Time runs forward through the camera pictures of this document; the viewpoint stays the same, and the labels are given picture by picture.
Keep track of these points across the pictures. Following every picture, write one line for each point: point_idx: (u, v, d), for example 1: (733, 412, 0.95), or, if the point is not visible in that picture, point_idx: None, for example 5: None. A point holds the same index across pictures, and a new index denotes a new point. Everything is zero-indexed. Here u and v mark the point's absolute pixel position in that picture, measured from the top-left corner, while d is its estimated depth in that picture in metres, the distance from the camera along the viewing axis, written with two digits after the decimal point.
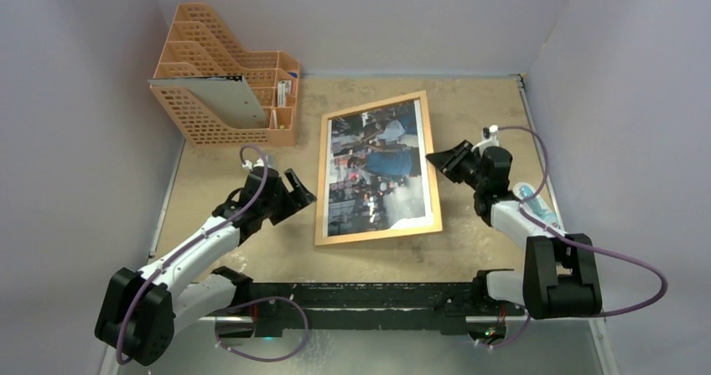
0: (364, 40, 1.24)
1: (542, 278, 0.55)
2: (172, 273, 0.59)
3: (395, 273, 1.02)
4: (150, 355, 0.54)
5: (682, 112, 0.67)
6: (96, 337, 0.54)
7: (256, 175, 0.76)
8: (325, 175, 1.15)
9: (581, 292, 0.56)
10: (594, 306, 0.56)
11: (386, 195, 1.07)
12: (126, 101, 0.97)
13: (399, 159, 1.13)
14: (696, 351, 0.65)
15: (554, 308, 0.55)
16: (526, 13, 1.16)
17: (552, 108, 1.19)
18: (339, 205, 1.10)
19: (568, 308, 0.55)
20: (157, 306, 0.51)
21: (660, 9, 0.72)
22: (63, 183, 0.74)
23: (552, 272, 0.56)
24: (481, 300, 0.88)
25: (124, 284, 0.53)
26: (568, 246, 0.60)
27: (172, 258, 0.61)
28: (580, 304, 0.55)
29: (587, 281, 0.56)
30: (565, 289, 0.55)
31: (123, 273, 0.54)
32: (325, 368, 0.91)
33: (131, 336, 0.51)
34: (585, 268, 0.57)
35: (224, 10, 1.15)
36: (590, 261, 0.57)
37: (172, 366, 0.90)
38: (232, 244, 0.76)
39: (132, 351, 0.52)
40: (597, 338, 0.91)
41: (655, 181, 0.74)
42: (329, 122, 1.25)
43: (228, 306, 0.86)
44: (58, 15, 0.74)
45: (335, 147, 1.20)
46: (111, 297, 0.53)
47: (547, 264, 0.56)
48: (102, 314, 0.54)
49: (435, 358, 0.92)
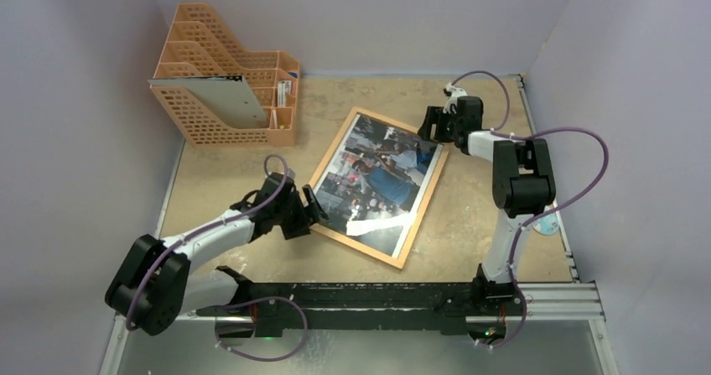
0: (364, 39, 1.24)
1: (506, 172, 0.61)
2: (191, 246, 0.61)
3: (394, 273, 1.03)
4: (155, 323, 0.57)
5: (681, 113, 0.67)
6: (106, 300, 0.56)
7: (274, 180, 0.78)
8: (329, 163, 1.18)
9: (539, 184, 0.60)
10: (550, 196, 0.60)
11: (370, 211, 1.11)
12: (126, 101, 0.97)
13: (398, 186, 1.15)
14: (695, 351, 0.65)
15: (517, 199, 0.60)
16: (527, 13, 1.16)
17: (552, 108, 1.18)
18: (327, 195, 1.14)
19: (526, 200, 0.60)
20: (175, 273, 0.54)
21: (661, 7, 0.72)
22: (63, 183, 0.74)
23: (512, 165, 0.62)
24: (482, 300, 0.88)
25: (146, 249, 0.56)
26: (529, 149, 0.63)
27: (193, 234, 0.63)
28: (536, 195, 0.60)
29: (542, 173, 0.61)
30: (524, 179, 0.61)
31: (147, 240, 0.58)
32: (325, 368, 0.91)
33: (142, 304, 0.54)
34: (542, 161, 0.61)
35: (224, 10, 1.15)
36: (546, 154, 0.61)
37: (171, 367, 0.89)
38: (243, 239, 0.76)
39: (142, 312, 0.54)
40: (597, 338, 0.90)
41: (652, 181, 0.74)
42: (357, 116, 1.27)
43: (226, 304, 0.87)
44: (56, 14, 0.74)
45: (350, 143, 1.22)
46: (132, 259, 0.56)
47: (509, 161, 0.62)
48: (118, 275, 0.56)
49: (435, 358, 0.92)
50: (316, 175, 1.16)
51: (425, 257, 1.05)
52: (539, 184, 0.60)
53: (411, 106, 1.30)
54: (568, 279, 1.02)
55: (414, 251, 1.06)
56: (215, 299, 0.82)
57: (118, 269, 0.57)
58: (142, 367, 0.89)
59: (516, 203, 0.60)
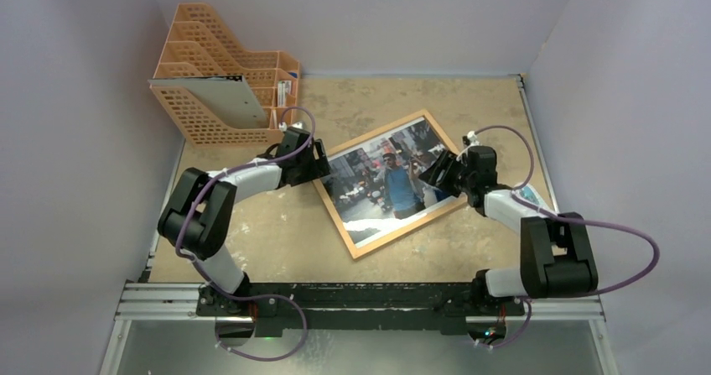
0: (363, 39, 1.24)
1: (541, 257, 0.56)
2: (234, 179, 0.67)
3: (394, 273, 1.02)
4: (208, 248, 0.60)
5: (681, 112, 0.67)
6: (159, 230, 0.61)
7: (294, 132, 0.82)
8: (365, 142, 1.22)
9: (578, 270, 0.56)
10: (591, 283, 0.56)
11: (366, 199, 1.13)
12: (126, 101, 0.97)
13: (407, 196, 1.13)
14: (698, 351, 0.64)
15: (553, 288, 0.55)
16: (527, 13, 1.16)
17: (552, 108, 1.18)
18: (346, 165, 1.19)
19: (563, 289, 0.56)
20: (225, 195, 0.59)
21: (661, 8, 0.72)
22: (62, 182, 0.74)
23: (549, 250, 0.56)
24: (482, 300, 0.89)
25: (194, 177, 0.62)
26: (562, 225, 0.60)
27: (234, 169, 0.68)
28: (577, 283, 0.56)
29: (582, 257, 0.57)
30: (563, 264, 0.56)
31: (193, 171, 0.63)
32: (325, 368, 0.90)
33: (194, 228, 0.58)
34: (580, 244, 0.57)
35: (224, 10, 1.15)
36: (583, 237, 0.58)
37: (170, 367, 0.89)
38: (272, 184, 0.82)
39: (194, 236, 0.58)
40: (597, 338, 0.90)
41: (653, 181, 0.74)
42: (421, 118, 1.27)
43: (230, 293, 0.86)
44: (56, 14, 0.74)
45: (397, 136, 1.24)
46: (182, 189, 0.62)
47: (544, 244, 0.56)
48: (169, 205, 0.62)
49: (435, 358, 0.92)
50: (342, 147, 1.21)
51: (425, 257, 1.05)
52: (579, 271, 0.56)
53: (411, 106, 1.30)
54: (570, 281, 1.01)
55: (414, 250, 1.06)
56: (225, 281, 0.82)
57: (169, 200, 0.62)
58: (142, 367, 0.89)
59: (553, 292, 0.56)
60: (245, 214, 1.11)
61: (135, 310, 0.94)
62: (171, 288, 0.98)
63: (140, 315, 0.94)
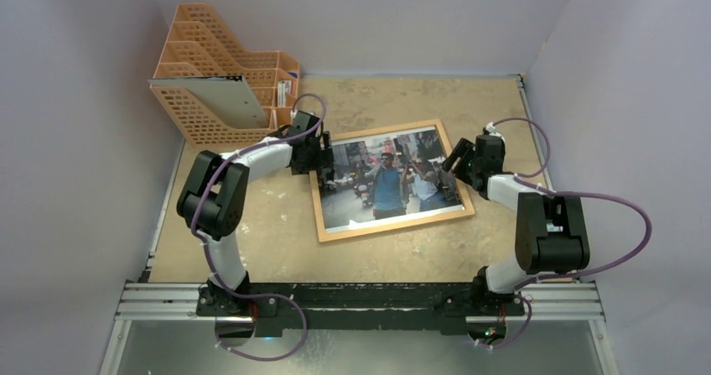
0: (363, 39, 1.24)
1: (534, 231, 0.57)
2: (246, 159, 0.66)
3: (394, 273, 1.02)
4: (225, 228, 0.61)
5: (682, 111, 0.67)
6: (178, 210, 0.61)
7: (305, 115, 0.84)
8: (367, 138, 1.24)
9: (568, 245, 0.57)
10: (582, 260, 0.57)
11: (351, 190, 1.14)
12: (125, 101, 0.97)
13: (388, 196, 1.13)
14: (698, 350, 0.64)
15: (543, 261, 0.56)
16: (528, 13, 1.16)
17: (552, 107, 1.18)
18: (345, 156, 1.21)
19: (553, 263, 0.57)
20: (238, 177, 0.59)
21: (661, 7, 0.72)
22: (60, 181, 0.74)
23: (543, 224, 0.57)
24: (482, 300, 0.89)
25: (208, 161, 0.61)
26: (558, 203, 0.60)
27: (246, 149, 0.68)
28: (568, 259, 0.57)
29: (575, 234, 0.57)
30: (553, 237, 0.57)
31: (207, 154, 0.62)
32: (325, 368, 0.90)
33: (210, 209, 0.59)
34: (573, 222, 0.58)
35: (224, 10, 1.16)
36: (578, 213, 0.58)
37: (170, 368, 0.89)
38: (283, 163, 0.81)
39: (210, 216, 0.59)
40: (597, 338, 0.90)
41: (654, 179, 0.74)
42: (431, 127, 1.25)
43: (230, 290, 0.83)
44: (56, 15, 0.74)
45: (402, 138, 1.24)
46: (197, 171, 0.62)
47: (537, 217, 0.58)
48: (188, 186, 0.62)
49: (436, 358, 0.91)
50: (345, 136, 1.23)
51: (425, 257, 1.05)
52: (571, 249, 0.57)
53: (411, 106, 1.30)
54: (569, 280, 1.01)
55: (414, 251, 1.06)
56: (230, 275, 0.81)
57: (186, 182, 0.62)
58: (142, 367, 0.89)
59: (542, 265, 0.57)
60: (245, 213, 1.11)
61: (135, 310, 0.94)
62: (171, 288, 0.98)
63: (140, 315, 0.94)
